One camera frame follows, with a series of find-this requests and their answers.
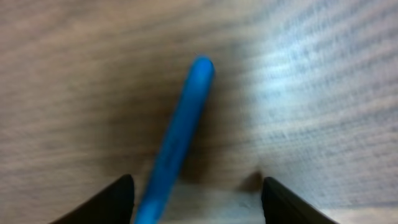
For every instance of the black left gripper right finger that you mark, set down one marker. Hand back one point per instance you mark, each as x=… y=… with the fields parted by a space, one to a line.
x=282 y=206

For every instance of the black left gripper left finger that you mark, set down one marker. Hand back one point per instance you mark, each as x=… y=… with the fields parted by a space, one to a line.
x=113 y=205

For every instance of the blue disposable razor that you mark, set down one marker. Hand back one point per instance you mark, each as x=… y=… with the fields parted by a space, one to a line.
x=177 y=141

